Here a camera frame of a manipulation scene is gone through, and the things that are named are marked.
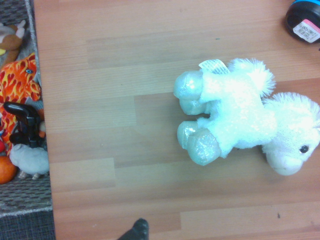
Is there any white plush unicorn toy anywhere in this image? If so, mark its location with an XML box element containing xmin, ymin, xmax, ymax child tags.
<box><xmin>173</xmin><ymin>57</ymin><xmax>320</xmax><ymax>177</ymax></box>

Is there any black plastic toy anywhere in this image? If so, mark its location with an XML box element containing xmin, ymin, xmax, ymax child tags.
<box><xmin>3</xmin><ymin>101</ymin><xmax>46</xmax><ymax>149</ymax></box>

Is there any grey plush sheep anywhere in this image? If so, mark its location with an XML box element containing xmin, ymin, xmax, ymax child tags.
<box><xmin>9</xmin><ymin>143</ymin><xmax>50</xmax><ymax>181</ymax></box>

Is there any brown and white plush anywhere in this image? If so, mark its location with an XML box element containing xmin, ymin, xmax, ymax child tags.
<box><xmin>0</xmin><ymin>19</ymin><xmax>27</xmax><ymax>65</ymax></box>

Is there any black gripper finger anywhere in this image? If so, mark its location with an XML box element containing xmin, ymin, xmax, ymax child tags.
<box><xmin>117</xmin><ymin>218</ymin><xmax>150</xmax><ymax>240</ymax></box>

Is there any orange ball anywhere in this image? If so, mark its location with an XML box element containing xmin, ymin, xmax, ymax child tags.
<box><xmin>0</xmin><ymin>155</ymin><xmax>18</xmax><ymax>185</ymax></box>

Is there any orange flame pattern plush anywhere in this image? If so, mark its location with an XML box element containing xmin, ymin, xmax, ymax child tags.
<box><xmin>0</xmin><ymin>52</ymin><xmax>45</xmax><ymax>156</ymax></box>

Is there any black container with label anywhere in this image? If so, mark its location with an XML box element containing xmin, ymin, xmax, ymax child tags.
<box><xmin>285</xmin><ymin>0</ymin><xmax>320</xmax><ymax>44</ymax></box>

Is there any grey woven basket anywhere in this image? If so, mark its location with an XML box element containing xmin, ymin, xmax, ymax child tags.
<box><xmin>0</xmin><ymin>0</ymin><xmax>54</xmax><ymax>218</ymax></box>

